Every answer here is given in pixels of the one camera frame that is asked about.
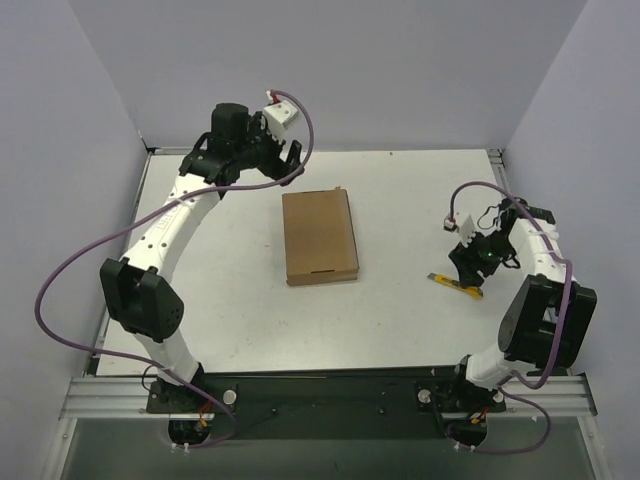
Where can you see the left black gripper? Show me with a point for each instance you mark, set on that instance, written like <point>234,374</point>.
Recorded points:
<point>275,160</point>

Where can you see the yellow utility knife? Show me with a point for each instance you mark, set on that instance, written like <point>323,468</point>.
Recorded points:
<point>474,292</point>

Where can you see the brown cardboard express box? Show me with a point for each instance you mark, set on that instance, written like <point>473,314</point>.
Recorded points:
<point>319,238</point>

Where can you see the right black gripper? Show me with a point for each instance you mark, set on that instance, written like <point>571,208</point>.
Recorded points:
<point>467,263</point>

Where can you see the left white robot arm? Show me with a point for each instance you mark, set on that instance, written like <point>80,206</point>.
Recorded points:
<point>137,288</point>

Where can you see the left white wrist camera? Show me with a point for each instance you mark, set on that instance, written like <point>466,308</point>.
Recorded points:
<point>280,116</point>

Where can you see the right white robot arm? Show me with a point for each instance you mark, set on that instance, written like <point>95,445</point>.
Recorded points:
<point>551,311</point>

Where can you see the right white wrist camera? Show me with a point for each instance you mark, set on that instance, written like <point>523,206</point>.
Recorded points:
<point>463,225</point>

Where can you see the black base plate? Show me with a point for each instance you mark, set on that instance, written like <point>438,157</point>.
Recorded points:
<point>412,403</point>

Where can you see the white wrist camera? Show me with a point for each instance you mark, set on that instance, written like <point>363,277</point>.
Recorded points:
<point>280,116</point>
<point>463,225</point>

